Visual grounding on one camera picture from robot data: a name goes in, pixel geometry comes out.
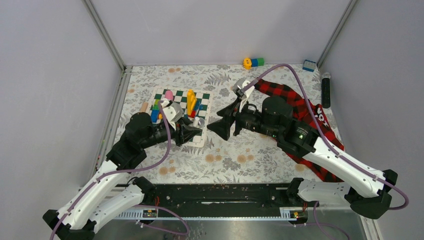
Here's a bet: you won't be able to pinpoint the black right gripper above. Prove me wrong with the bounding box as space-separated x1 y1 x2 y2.
206 95 280 141

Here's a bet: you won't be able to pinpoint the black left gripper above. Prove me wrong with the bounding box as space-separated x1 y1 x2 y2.
141 117 203 149

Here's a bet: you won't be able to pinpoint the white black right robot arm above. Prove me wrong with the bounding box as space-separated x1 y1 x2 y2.
207 96 398 220

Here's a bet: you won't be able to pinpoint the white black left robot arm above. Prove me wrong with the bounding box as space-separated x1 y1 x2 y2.
43 110 202 240

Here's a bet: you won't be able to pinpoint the yellow toy block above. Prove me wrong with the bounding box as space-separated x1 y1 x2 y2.
186 89 197 116

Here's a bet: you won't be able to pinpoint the stacked colourful toy bricks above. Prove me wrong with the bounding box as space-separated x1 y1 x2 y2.
149 99 161 124

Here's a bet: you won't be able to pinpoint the green white checkered board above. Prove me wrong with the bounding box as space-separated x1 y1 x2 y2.
147 86 213 148

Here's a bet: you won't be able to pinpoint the pink cylindrical toy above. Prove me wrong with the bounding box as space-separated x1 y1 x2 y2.
164 90 174 101

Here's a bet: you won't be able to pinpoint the floral patterned table mat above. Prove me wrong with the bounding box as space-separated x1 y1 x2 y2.
115 64 321 184

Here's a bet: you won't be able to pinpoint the wooden block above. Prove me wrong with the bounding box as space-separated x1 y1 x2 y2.
139 102 149 113

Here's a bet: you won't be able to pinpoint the red black plaid sleeve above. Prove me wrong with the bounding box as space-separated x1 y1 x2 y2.
254 79 345 183

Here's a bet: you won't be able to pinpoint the yellow blue green toy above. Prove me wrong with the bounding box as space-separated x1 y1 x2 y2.
242 58 265 70

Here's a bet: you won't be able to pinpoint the blue white toy brick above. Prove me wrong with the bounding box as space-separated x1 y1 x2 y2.
302 59 317 72

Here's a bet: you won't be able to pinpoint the black power strip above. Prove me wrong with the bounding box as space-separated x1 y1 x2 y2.
321 72 331 109

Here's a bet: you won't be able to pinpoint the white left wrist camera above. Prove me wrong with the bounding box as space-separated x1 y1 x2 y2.
160 99 184 125

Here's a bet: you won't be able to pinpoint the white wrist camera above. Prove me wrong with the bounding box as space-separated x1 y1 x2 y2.
160 99 184 125
231 79 255 112

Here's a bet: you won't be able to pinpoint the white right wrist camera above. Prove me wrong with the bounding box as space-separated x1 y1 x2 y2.
231 79 255 112

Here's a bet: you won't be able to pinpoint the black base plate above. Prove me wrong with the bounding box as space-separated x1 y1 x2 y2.
141 183 315 219

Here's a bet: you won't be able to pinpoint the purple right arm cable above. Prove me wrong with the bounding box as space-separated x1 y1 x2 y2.
241 63 410 211

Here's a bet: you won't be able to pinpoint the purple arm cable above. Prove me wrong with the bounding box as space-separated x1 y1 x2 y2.
49 100 172 240
241 63 410 211

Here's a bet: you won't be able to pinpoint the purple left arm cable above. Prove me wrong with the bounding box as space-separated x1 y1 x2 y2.
49 100 172 240

